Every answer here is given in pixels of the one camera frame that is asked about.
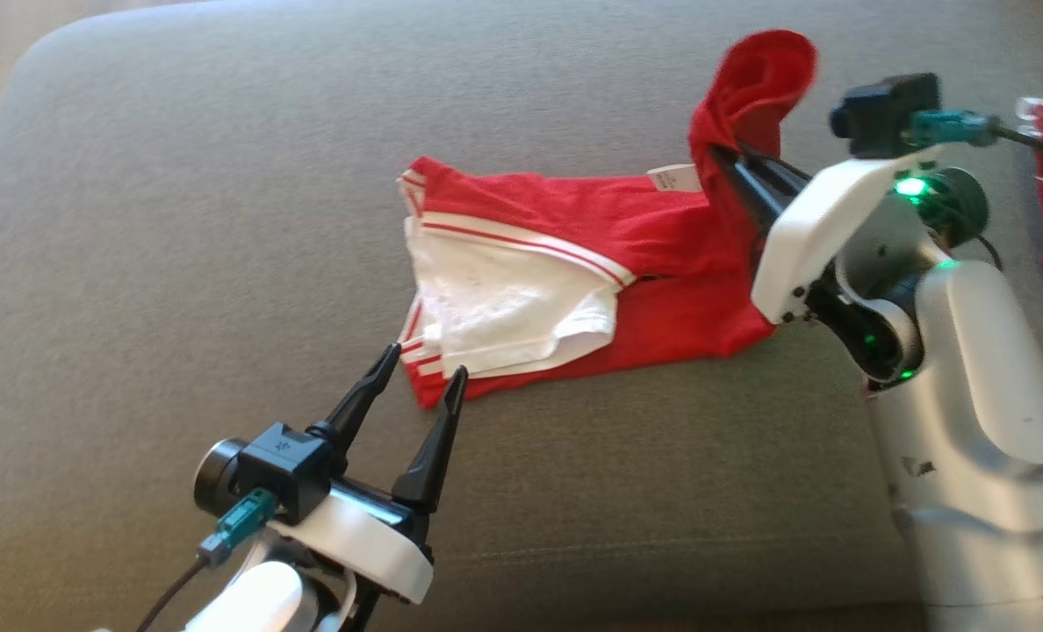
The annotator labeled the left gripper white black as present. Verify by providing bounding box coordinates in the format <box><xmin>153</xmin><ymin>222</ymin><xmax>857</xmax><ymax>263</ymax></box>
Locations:
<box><xmin>265</xmin><ymin>342</ymin><xmax>471</xmax><ymax>607</ymax></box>

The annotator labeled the red shirt with white stripes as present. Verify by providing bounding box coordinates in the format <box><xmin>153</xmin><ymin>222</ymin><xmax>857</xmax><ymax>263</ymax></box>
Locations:
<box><xmin>395</xmin><ymin>28</ymin><xmax>820</xmax><ymax>411</ymax></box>

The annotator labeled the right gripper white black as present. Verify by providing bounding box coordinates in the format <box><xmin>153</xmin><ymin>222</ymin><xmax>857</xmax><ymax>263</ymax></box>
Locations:
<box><xmin>709</xmin><ymin>143</ymin><xmax>946</xmax><ymax>327</ymax></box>

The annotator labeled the grey sofa seat cushion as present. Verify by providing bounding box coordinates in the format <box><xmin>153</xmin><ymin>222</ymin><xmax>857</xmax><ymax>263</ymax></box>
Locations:
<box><xmin>0</xmin><ymin>0</ymin><xmax>1043</xmax><ymax>632</ymax></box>

